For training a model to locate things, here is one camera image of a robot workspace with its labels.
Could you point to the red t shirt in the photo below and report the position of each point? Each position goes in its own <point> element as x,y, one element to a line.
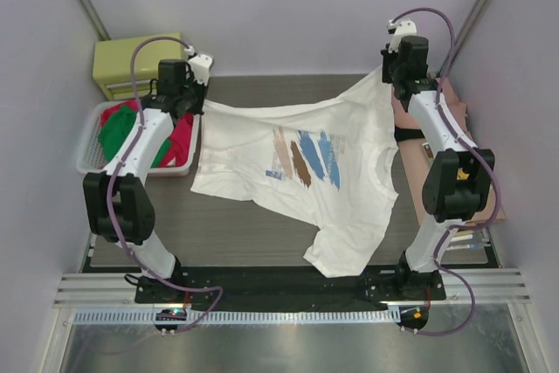
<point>180,139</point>

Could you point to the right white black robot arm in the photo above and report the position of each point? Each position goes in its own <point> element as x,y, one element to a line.
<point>458,181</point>

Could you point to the green t shirt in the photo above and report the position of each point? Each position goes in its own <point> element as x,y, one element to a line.
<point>116,124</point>

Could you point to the brown cardboard sheet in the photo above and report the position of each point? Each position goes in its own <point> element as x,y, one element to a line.
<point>416,169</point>

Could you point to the white plastic basket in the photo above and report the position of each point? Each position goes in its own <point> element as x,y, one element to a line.
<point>91,159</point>

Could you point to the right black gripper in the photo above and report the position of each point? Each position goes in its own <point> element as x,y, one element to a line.
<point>389,70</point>

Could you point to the white printed t shirt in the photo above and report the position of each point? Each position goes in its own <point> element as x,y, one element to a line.
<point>327,164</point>

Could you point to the pink folded t shirt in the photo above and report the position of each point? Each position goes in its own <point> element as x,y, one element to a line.
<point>456,106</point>

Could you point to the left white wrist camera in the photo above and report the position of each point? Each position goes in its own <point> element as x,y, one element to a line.
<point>199,64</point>

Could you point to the black folded t shirt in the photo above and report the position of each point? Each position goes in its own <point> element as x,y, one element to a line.
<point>407,134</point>

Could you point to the dark blue marker pen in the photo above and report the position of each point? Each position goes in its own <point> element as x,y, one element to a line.
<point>468,247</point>

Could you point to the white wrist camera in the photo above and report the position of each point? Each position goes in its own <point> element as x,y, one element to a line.
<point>199,64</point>
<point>398,30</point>

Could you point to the yellow-green drawer box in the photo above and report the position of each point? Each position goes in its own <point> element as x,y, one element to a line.
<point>111,63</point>

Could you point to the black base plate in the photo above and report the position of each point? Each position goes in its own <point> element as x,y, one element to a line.
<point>289,289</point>

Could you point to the yellow picture book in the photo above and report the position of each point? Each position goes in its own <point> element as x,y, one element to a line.
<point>428,150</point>

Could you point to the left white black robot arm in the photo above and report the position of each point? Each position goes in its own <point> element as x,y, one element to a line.
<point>117,204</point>

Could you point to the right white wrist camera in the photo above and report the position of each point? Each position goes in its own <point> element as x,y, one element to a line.
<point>398,30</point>

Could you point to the white slotted cable duct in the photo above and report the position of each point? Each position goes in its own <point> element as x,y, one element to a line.
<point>174,317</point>

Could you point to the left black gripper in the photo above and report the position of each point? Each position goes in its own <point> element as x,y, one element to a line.
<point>196,96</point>

